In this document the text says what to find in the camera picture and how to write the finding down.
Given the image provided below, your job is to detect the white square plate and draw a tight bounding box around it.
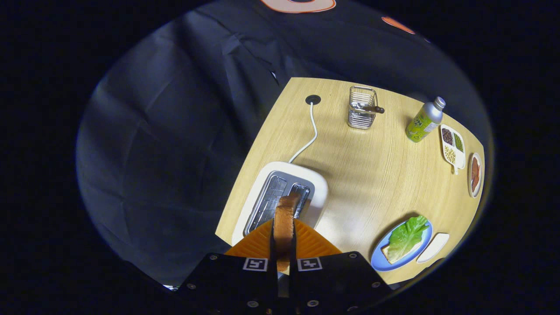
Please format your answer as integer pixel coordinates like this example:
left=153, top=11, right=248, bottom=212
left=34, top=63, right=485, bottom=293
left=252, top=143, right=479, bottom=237
left=416, top=233, right=450, bottom=264

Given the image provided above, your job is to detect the white oval plate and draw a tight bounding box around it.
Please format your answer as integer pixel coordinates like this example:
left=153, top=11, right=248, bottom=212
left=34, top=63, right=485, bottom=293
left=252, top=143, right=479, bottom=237
left=467, top=152, right=483, bottom=198

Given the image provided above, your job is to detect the toasted bread slice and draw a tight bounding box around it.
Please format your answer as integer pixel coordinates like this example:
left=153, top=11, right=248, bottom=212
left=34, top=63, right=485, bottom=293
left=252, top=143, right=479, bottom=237
left=273, top=194, right=301, bottom=273

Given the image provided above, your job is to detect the green label metal bottle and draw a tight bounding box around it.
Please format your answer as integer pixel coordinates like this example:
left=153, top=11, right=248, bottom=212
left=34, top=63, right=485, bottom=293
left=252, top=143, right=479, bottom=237
left=405, top=96, right=446, bottom=144

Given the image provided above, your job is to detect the green lettuce leaf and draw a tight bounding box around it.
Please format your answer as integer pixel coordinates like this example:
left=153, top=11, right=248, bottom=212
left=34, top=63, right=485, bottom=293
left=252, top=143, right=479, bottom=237
left=387, top=215, right=429, bottom=264

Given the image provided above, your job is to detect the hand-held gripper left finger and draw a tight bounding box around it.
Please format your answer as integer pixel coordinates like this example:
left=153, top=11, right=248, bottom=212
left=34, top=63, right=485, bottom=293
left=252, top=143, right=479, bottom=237
left=173, top=219, right=279, bottom=315

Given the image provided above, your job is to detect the white power cable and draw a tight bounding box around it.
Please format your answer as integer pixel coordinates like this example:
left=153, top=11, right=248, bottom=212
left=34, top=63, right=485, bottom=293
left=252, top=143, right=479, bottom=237
left=288, top=101, right=319, bottom=164

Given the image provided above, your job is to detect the white bread slice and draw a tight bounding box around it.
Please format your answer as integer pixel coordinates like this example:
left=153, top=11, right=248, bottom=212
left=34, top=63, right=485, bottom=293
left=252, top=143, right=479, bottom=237
left=381, top=236, right=423, bottom=264

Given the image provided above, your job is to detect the metal wire basket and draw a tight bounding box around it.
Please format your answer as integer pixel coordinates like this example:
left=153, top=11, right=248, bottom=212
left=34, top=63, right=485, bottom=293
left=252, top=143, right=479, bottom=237
left=347, top=86, right=378, bottom=130

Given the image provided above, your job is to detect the blue round plate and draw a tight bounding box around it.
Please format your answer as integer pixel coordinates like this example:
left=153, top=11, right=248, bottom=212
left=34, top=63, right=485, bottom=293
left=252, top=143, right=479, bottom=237
left=371, top=219, right=433, bottom=272

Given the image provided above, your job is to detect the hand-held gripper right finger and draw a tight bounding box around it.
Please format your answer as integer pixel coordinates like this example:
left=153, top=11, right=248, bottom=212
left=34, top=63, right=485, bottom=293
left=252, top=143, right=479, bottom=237
left=289, top=218, right=393, bottom=315

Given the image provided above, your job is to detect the white divided snack dish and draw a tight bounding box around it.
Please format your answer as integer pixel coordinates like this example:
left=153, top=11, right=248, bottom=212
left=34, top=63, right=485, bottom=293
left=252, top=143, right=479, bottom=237
left=440, top=124, right=466, bottom=175

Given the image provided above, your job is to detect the white toaster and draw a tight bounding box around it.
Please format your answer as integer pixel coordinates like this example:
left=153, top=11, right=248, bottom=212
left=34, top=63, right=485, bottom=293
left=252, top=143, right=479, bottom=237
left=231, top=161, right=329, bottom=246

